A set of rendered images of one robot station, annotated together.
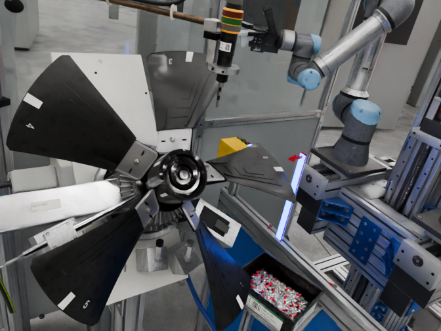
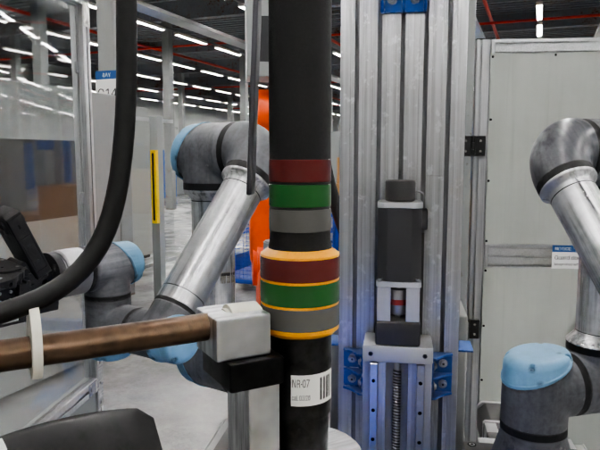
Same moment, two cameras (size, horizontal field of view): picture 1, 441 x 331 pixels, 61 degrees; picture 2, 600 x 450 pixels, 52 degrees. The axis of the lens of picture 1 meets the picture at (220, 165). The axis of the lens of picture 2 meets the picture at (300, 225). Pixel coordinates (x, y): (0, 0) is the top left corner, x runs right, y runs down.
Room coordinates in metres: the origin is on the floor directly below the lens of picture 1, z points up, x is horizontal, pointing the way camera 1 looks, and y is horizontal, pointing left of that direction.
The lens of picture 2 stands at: (0.60, 0.27, 1.62)
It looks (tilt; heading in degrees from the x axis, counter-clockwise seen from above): 6 degrees down; 314
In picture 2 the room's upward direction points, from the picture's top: straight up
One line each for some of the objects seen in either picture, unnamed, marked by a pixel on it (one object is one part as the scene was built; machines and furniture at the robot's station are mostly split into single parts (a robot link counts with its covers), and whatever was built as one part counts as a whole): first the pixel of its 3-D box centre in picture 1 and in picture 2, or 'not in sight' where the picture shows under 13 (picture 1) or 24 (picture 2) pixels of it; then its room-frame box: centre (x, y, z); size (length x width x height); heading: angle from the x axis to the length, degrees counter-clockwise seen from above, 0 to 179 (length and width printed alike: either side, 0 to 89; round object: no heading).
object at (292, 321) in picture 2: (230, 27); (300, 311); (0.83, 0.03, 1.53); 0.04 x 0.04 x 0.01
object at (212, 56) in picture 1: (222, 46); (284, 390); (0.83, 0.04, 1.49); 0.09 x 0.07 x 0.10; 73
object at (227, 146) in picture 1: (240, 157); not in sight; (1.28, -0.07, 1.02); 0.16 x 0.10 x 0.11; 38
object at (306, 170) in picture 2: not in sight; (300, 170); (0.83, 0.03, 1.61); 0.03 x 0.03 x 0.01
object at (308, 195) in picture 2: not in sight; (300, 194); (0.83, 0.03, 1.60); 0.03 x 0.03 x 0.01
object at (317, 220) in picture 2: (235, 0); (300, 218); (0.83, 0.03, 1.59); 0.03 x 0.03 x 0.01
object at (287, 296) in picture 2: (231, 20); (300, 287); (0.83, 0.03, 1.55); 0.04 x 0.04 x 0.01
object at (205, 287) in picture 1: (210, 275); not in sight; (1.31, -0.05, 0.39); 0.04 x 0.04 x 0.78; 38
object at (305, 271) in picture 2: (232, 13); (300, 264); (0.83, 0.03, 1.56); 0.04 x 0.04 x 0.01
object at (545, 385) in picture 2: not in sight; (538, 385); (1.03, -0.81, 1.20); 0.13 x 0.12 x 0.14; 61
